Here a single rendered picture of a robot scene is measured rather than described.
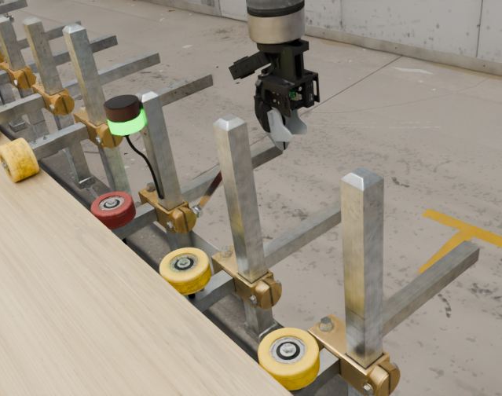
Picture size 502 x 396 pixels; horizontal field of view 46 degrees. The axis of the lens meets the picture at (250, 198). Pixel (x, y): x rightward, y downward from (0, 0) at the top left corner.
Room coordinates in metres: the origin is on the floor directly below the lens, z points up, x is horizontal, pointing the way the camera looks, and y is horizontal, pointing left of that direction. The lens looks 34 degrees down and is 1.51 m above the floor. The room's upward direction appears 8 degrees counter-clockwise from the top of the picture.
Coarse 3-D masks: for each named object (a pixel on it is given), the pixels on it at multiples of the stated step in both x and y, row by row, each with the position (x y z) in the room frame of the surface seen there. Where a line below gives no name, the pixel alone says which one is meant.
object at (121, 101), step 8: (120, 96) 0.96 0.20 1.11; (128, 96) 0.95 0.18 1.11; (112, 104) 0.93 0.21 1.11; (120, 104) 0.92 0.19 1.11; (128, 104) 0.92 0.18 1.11; (128, 120) 0.91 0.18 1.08; (144, 128) 0.95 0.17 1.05; (128, 136) 0.93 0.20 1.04; (144, 136) 0.95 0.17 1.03; (152, 176) 0.94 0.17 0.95
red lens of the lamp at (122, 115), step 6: (138, 102) 0.93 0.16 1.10; (108, 108) 0.92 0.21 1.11; (126, 108) 0.91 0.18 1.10; (132, 108) 0.91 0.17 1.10; (138, 108) 0.93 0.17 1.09; (108, 114) 0.91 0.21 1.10; (114, 114) 0.91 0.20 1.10; (120, 114) 0.91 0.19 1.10; (126, 114) 0.91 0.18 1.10; (132, 114) 0.91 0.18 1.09; (138, 114) 0.92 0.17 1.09; (114, 120) 0.91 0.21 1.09; (120, 120) 0.91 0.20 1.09; (126, 120) 0.91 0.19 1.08
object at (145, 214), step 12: (264, 144) 1.16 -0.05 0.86; (252, 156) 1.11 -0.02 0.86; (264, 156) 1.13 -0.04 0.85; (276, 156) 1.15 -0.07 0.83; (216, 168) 1.09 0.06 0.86; (192, 180) 1.05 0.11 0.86; (204, 180) 1.04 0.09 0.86; (192, 192) 1.02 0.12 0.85; (204, 192) 1.03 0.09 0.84; (144, 204) 0.99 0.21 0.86; (144, 216) 0.95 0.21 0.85; (156, 216) 0.97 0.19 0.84; (120, 228) 0.92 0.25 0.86; (132, 228) 0.94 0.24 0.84
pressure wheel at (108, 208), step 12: (120, 192) 0.97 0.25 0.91; (96, 204) 0.94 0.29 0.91; (108, 204) 0.93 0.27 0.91; (120, 204) 0.93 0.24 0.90; (132, 204) 0.93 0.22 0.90; (96, 216) 0.91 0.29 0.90; (108, 216) 0.90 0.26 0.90; (120, 216) 0.90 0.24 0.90; (132, 216) 0.92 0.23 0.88; (108, 228) 0.90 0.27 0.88
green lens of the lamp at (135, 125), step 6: (108, 120) 0.92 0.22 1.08; (132, 120) 0.91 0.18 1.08; (138, 120) 0.92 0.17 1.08; (114, 126) 0.91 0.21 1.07; (120, 126) 0.91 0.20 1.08; (126, 126) 0.91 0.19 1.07; (132, 126) 0.91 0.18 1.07; (138, 126) 0.92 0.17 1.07; (114, 132) 0.91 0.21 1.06; (120, 132) 0.91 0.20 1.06; (126, 132) 0.91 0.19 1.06; (132, 132) 0.91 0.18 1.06
